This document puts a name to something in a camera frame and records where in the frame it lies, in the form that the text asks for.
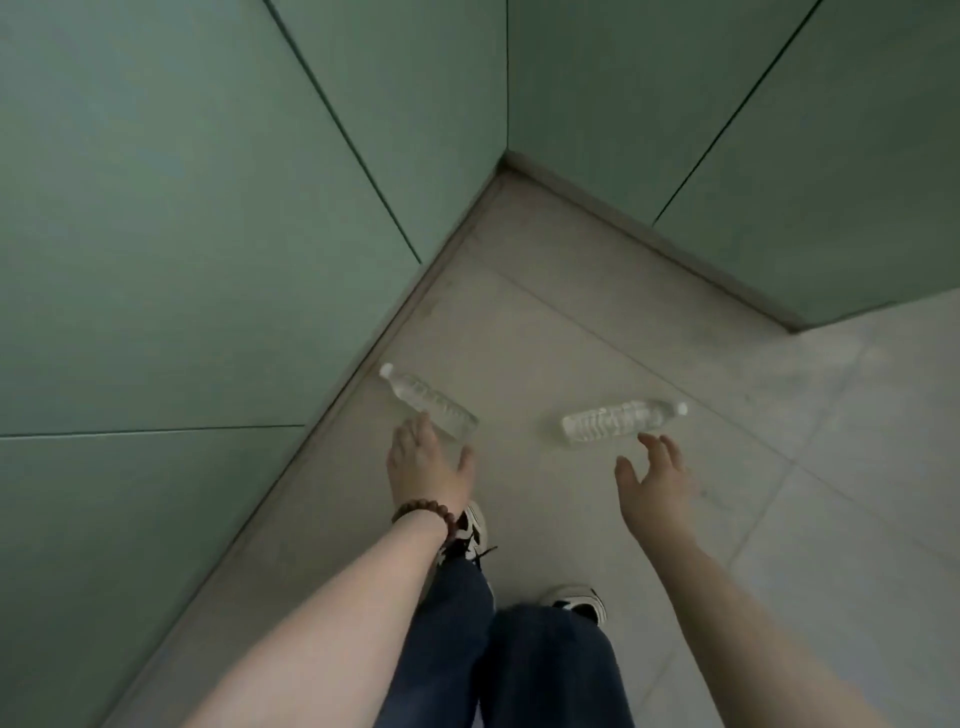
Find person's right hand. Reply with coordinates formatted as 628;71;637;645
614;431;703;549

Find person's left hand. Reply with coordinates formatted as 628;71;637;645
386;410;478;519

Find clear bottle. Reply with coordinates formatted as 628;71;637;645
378;362;480;440
560;399;689;445

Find person's left forearm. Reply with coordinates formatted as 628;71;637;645
183;513;451;728

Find person's right forearm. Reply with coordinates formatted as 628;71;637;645
644;524;894;728

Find person's left sneaker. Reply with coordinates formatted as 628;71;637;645
436;500;493;568

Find person's sneaker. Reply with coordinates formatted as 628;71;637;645
436;500;493;568
539;584;609;628

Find person's right sneaker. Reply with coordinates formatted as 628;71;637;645
539;584;609;628

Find person's blue jeans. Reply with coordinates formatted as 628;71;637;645
374;558;639;728

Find right cupboard door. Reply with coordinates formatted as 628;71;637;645
0;0;511;728

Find dark bead bracelet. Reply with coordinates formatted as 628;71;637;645
389;498;460;549

